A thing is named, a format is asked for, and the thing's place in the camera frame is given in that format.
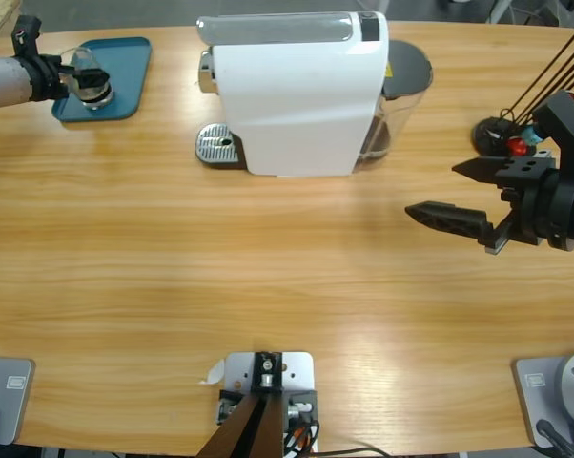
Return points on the red foil coffee capsule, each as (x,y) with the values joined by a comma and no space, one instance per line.
(518,145)

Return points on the white paper scrap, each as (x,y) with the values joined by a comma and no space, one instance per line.
(215,372)

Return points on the grey metal chair frame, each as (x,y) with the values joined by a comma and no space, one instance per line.
(499,12)

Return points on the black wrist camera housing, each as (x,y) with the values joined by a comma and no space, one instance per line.
(566,121)
(27,33)

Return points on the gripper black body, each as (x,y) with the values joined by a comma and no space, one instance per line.
(549,205)
(44,78)

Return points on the clear drinking glass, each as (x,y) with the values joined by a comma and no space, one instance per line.
(98,100)

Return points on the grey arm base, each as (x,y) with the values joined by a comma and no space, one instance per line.
(10,381)
(535,381)

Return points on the blue foil coffee capsule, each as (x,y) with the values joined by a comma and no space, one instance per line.
(535,135)

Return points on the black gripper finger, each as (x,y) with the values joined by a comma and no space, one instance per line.
(92,80)
(454,220)
(480,169)
(68,71)

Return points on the black capsule holder with rods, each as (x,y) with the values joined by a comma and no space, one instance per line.
(487,136)

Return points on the black post with brackets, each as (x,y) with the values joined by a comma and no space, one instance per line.
(263,429)

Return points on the white capsule coffee machine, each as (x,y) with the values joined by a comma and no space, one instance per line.
(296,105)

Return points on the teal plastic tray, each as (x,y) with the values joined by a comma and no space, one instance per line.
(129,71)

